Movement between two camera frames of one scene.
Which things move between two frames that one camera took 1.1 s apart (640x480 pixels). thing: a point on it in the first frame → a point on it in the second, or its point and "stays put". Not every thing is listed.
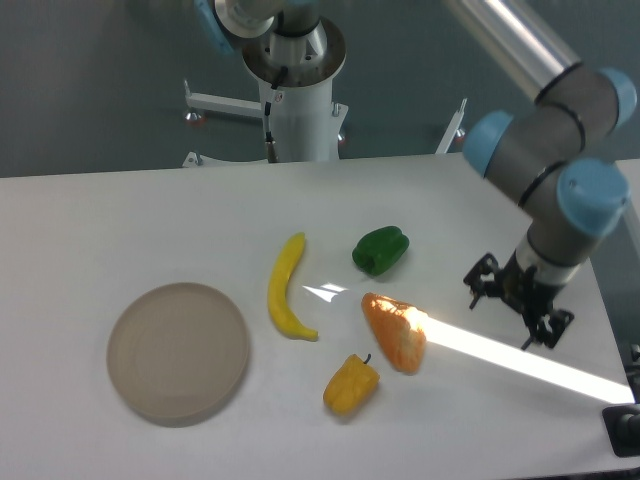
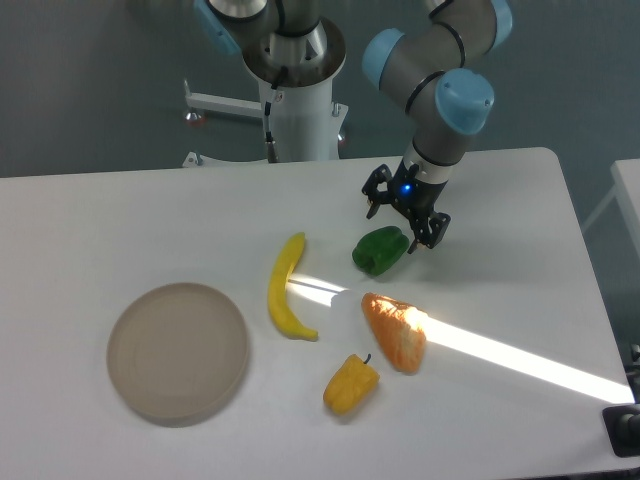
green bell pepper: [379, 251] stays put
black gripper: [519, 288] → [413, 196]
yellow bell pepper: [350, 386] stays put
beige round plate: [177, 354] stays put
